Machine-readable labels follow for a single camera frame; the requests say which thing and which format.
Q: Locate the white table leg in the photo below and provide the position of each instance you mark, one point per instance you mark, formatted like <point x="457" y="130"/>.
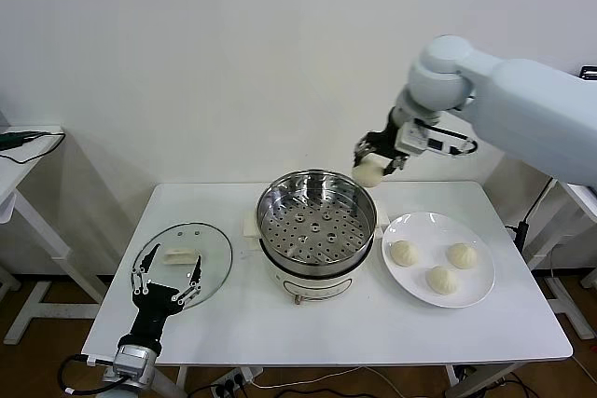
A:
<point x="451" y="379"/>
<point x="182" y="381"/>

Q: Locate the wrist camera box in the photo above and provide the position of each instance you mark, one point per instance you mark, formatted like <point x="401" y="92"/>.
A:
<point x="420" y="139"/>
<point x="100" y="360"/>

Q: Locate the round glass pot lid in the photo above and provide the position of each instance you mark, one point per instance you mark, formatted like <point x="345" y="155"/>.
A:
<point x="214" y="249"/>

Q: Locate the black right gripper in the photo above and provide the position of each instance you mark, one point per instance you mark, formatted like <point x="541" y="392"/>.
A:
<point x="382" y="142"/>

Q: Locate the white steamed baozi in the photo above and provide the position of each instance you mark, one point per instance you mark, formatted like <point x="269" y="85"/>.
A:
<point x="404" y="252"/>
<point x="462" y="256"/>
<point x="368" y="176"/>
<point x="442" y="279"/>

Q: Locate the black power adapter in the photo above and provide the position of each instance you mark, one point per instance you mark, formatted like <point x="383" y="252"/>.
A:
<point x="523" y="232"/>

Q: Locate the green handheld device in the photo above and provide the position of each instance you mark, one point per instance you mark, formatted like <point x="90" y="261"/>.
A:
<point x="14" y="139"/>

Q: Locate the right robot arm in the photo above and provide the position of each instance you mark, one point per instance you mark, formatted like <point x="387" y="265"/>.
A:
<point x="513" y="100"/>

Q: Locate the white power strip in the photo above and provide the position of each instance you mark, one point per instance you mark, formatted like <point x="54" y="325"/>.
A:
<point x="233" y="381"/>

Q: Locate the white side table with laptop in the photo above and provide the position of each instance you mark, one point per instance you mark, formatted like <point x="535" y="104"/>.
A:
<point x="583" y="202"/>

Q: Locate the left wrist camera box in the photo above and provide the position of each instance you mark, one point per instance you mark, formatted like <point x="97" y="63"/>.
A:
<point x="100" y="360"/>

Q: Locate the stainless steel steamer basket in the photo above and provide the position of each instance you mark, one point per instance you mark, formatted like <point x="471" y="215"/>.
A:
<point x="289" y="235"/>

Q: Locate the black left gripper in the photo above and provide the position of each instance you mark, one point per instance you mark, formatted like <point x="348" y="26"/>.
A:
<point x="156" y="302"/>

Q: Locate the white electric cooker base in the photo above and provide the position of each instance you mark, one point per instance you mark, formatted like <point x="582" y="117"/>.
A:
<point x="317" y="284"/>

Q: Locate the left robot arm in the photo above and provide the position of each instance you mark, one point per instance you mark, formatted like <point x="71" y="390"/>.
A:
<point x="135" y="360"/>

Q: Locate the white round plate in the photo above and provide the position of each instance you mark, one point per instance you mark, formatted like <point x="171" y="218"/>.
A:
<point x="410" y="286"/>

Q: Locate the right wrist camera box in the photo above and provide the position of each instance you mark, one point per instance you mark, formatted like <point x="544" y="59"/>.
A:
<point x="420" y="139"/>

